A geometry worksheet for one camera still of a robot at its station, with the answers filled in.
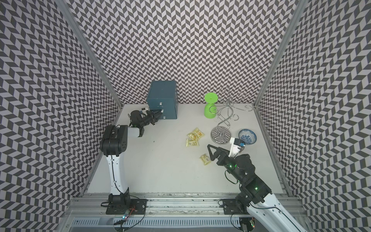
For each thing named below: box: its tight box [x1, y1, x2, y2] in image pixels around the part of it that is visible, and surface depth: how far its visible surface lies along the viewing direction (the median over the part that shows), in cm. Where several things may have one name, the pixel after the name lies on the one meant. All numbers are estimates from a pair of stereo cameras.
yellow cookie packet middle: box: [186, 132, 197, 141], surface depth 101 cm
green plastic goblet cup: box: [203, 92, 219, 119], surface depth 81 cm
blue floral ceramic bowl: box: [238, 128, 257, 145], surface depth 98 cm
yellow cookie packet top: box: [192, 127, 205, 140], surface depth 103 cm
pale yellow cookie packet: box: [199, 153, 212, 166], surface depth 90 cm
